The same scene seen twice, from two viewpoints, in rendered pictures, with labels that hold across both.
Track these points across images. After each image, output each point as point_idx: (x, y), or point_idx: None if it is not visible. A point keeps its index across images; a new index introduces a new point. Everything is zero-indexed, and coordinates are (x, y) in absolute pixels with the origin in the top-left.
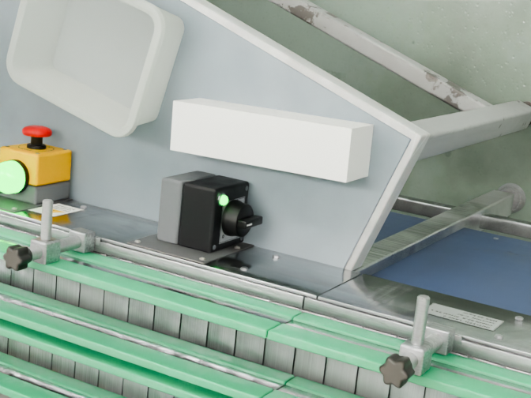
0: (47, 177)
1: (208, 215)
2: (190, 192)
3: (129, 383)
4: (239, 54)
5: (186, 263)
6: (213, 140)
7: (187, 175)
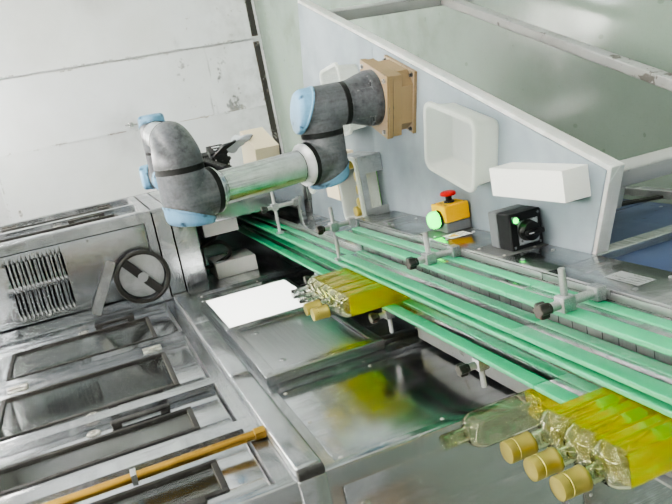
0: (452, 217)
1: (508, 230)
2: (499, 218)
3: None
4: (522, 134)
5: (495, 258)
6: (508, 187)
7: (505, 208)
